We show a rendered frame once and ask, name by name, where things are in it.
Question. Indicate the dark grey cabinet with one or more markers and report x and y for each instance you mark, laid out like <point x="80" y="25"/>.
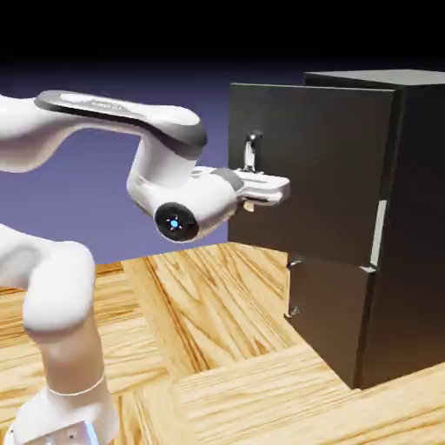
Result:
<point x="410" y="215"/>

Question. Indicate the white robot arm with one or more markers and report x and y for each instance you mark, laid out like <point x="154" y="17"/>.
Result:
<point x="167" y="180"/>

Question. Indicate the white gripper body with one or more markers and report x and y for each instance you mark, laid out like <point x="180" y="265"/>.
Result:
<point x="266" y="187"/>

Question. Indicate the large dark grey cabinet door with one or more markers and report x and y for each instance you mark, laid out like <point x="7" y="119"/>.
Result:
<point x="313" y="167"/>

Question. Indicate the small dark grey cabinet door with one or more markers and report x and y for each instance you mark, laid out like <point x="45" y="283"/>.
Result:
<point x="326" y="313"/>

